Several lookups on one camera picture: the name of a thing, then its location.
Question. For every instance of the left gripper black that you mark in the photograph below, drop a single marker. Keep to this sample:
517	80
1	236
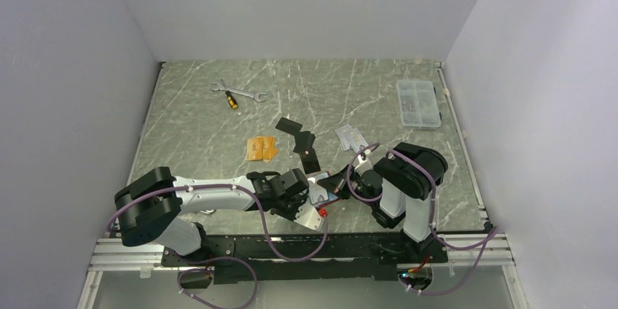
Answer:
300	200

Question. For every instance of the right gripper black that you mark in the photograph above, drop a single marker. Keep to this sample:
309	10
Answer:
342	193

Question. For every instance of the single silver VIP card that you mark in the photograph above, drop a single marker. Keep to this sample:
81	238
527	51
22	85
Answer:
317	194

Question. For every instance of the single black VIP card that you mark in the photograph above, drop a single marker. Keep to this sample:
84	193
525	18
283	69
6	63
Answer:
310	161

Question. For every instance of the stack of silver cards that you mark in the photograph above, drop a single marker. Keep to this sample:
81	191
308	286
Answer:
350	138

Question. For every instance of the red leather card holder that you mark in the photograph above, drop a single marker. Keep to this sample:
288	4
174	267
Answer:
332	197

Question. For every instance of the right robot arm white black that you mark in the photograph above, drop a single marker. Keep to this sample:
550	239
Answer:
400	188

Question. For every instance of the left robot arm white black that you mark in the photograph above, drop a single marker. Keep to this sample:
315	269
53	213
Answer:
150	209

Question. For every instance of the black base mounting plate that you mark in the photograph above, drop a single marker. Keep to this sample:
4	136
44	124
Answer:
378	255

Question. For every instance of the clear plastic compartment box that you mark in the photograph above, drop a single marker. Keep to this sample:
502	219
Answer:
418	104

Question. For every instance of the silver open-end wrench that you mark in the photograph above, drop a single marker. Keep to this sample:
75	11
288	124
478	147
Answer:
257	96

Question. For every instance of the yellow black screwdriver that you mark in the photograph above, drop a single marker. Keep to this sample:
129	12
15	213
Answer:
230	98

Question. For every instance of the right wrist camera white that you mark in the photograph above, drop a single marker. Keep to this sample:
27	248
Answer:
362	163

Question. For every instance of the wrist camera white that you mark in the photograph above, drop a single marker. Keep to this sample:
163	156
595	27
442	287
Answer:
362	163
309	217

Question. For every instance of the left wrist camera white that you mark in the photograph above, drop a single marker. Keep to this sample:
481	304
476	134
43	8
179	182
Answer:
309	217

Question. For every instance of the aluminium rail frame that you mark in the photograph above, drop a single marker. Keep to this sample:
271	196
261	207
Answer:
110	255

